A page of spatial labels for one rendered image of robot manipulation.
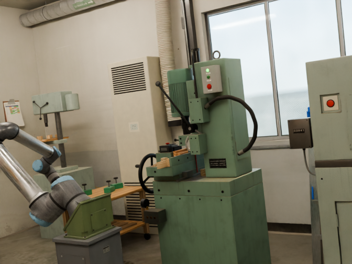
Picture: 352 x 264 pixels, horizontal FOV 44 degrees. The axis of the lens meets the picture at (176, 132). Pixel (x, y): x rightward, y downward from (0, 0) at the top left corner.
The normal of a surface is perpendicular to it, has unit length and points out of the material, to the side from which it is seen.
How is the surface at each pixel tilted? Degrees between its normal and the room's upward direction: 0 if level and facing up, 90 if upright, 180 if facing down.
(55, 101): 90
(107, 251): 90
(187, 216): 90
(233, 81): 90
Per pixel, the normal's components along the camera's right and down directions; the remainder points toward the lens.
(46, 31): -0.54, 0.11
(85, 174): 0.85, -0.07
